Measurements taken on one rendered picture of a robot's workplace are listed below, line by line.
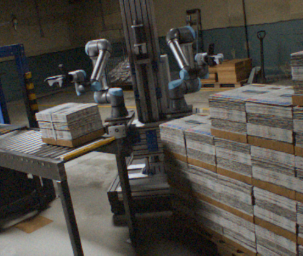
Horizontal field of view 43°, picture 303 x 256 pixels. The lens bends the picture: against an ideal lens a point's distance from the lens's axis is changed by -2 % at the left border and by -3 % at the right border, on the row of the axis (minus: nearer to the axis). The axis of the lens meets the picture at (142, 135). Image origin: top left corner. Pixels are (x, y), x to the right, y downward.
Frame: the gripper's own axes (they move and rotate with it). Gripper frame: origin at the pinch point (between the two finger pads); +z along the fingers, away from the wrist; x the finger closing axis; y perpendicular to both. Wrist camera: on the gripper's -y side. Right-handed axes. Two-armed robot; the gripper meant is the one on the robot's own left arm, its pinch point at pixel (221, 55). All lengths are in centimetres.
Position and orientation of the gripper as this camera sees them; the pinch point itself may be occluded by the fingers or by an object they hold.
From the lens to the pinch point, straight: 272.1
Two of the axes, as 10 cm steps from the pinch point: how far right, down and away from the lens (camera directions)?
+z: 3.1, 2.0, -9.3
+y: 2.8, 9.2, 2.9
